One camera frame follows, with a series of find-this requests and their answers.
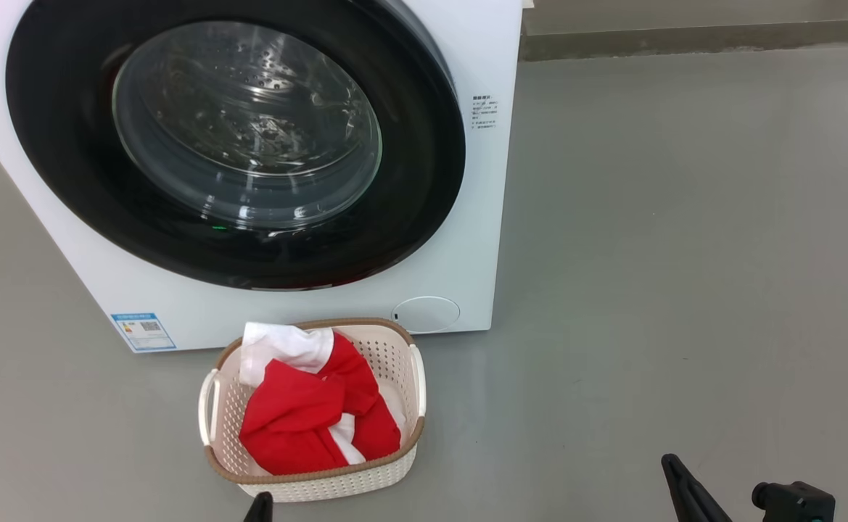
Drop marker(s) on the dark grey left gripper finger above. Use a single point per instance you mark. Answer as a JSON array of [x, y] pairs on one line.
[[260, 511]]

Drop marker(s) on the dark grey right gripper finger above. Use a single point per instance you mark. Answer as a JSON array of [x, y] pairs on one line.
[[688, 500]]

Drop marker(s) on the red garment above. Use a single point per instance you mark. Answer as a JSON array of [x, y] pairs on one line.
[[300, 428]]

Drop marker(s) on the black round glass washer door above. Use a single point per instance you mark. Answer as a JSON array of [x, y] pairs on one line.
[[54, 145]]

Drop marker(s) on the cream perforated laundry basket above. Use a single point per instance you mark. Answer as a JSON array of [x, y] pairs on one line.
[[322, 489]]

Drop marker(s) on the white front-load washing machine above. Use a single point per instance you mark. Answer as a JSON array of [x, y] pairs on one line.
[[482, 239]]

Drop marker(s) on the blue energy label sticker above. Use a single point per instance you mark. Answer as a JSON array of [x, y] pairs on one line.
[[143, 332]]

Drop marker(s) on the round white filter cover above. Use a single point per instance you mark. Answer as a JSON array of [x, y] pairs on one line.
[[426, 315]]

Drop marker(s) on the printed text sticker on washer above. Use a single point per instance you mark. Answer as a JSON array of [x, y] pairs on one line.
[[484, 112]]

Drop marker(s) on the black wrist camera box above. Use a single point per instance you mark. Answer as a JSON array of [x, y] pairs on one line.
[[793, 504]]

